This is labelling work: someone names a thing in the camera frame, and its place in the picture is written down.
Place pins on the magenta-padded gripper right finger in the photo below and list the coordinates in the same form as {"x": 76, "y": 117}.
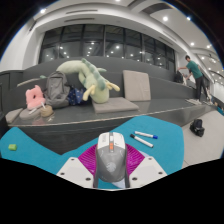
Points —
{"x": 146, "y": 171}

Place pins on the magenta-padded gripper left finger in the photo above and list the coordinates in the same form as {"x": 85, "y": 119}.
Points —
{"x": 75, "y": 171}

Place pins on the grey computer mouse orange accents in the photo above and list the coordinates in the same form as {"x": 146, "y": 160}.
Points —
{"x": 111, "y": 160}

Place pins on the white marker black cap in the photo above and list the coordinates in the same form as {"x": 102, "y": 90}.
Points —
{"x": 141, "y": 140}

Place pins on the small beige round pouch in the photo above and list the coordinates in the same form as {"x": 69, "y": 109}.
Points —
{"x": 47, "y": 111}

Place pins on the small green eraser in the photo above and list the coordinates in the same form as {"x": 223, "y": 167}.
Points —
{"x": 12, "y": 147}

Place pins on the black bag on floor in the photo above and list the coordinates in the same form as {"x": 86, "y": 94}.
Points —
{"x": 197, "y": 127}

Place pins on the flat grey seat cushion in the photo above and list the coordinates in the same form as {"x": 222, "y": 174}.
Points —
{"x": 115, "y": 105}
{"x": 13, "y": 115}
{"x": 29, "y": 114}

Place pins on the dark blue patterned bag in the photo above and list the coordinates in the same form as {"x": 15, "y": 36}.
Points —
{"x": 76, "y": 96}

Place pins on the grey backpack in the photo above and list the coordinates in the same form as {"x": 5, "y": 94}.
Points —
{"x": 57, "y": 90}

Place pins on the pink plush cushion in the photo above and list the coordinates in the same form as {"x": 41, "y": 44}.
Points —
{"x": 34, "y": 98}

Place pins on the upright grey seat cushion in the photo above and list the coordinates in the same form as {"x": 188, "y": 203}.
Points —
{"x": 136, "y": 86}

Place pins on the green dragon plush toy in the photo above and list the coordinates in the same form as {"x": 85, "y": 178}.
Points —
{"x": 96, "y": 86}

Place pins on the person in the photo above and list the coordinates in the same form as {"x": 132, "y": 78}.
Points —
{"x": 195, "y": 71}

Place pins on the ceiling lights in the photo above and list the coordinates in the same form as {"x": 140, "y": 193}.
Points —
{"x": 165, "y": 18}

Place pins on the large dark window wall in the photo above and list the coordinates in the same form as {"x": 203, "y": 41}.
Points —
{"x": 113, "y": 40}

